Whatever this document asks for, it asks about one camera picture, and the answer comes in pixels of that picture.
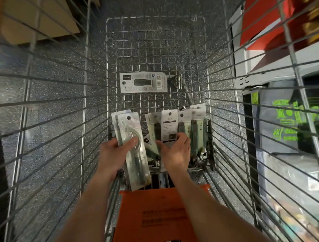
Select person's right hand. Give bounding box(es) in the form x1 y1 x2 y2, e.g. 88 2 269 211
155 132 192 176

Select person's left hand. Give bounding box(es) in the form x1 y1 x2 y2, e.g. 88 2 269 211
98 137 141 181

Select green handled peeler packet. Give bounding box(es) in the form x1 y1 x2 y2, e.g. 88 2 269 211
111 111 153 192
160 110 179 173

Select pile of packaged kitchen tools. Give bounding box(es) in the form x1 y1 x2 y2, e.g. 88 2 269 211
145 103 211 173

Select grey carded item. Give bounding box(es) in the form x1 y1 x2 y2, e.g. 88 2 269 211
120 72 168 94

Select orange wire shopping cart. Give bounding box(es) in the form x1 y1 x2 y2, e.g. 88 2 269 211
0 0 319 242

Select person's left forearm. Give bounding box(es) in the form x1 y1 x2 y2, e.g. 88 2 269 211
55 172 124 242

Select person's right forearm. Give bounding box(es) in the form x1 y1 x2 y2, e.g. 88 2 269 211
167 170 272 242

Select orange cart seat flap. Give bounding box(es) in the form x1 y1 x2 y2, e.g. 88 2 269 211
114 184 215 242

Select green black packets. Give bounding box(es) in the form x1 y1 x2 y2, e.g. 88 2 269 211
270 97 319 150

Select large open cardboard box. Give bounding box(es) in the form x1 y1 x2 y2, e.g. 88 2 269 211
0 0 80 46

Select red packets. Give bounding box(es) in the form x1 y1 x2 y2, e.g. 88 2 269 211
240 0 319 52

